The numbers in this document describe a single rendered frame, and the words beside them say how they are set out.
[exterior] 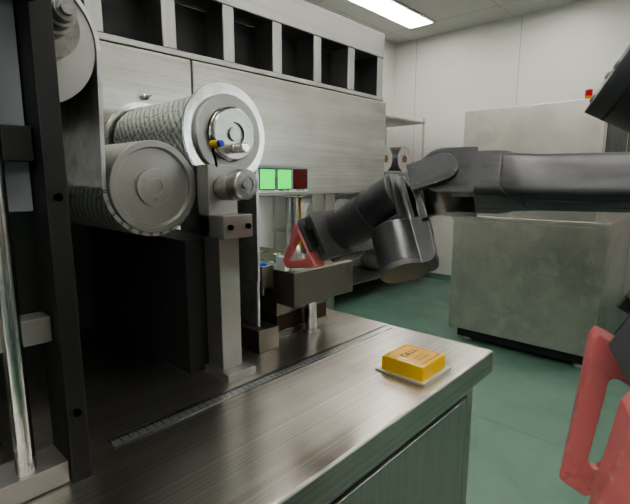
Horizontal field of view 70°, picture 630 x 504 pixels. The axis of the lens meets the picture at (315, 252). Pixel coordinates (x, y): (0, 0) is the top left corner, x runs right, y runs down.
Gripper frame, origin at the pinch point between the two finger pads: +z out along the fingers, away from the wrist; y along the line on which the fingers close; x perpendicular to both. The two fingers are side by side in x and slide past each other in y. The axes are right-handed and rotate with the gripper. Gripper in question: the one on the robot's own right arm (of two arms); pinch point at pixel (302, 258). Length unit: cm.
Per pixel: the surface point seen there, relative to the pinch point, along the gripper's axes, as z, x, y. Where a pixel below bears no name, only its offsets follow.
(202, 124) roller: -2.2, 21.2, -10.4
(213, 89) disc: -4.2, 25.9, -7.8
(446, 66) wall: 105, 219, 447
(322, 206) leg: 50, 32, 72
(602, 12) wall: -34, 161, 446
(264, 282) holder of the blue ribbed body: 11.9, 0.6, 1.6
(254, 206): 5.4, 11.8, 0.0
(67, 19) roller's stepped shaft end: -14.1, 21.9, -30.7
